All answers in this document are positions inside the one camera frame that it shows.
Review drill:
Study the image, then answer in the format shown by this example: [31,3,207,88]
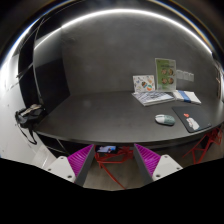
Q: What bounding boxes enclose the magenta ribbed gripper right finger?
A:
[133,143,184,185]

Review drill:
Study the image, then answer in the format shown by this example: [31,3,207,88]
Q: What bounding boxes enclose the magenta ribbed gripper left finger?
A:
[46,143,96,187]

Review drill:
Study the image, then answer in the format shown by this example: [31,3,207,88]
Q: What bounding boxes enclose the pale green computer mouse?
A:
[155,114,175,126]

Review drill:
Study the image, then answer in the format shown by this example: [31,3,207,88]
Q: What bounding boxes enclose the black mouse pad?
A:
[173,106,212,133]

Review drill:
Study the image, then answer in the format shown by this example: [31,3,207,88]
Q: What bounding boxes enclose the open patterned magazine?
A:
[133,91,175,106]

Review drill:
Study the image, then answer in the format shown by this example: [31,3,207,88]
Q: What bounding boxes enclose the colourful sticker picture card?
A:
[133,75,155,92]

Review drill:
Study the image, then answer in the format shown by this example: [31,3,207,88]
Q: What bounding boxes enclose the black shelf unit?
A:
[18,19,70,114]

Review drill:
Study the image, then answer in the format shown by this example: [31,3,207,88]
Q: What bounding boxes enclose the green upright menu card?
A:
[155,58,177,92]

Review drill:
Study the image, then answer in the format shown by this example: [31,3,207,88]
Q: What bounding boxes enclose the red wire chair centre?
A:
[94,146,133,189]

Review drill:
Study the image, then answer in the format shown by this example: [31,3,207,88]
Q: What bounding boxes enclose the red wire chair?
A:
[183,128,222,164]
[94,146,133,189]

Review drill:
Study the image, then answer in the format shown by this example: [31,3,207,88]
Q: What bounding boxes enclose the red wire chair right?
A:
[183,128,222,164]

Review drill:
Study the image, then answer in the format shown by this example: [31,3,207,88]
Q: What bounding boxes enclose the white wall socket plates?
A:
[177,70,194,82]

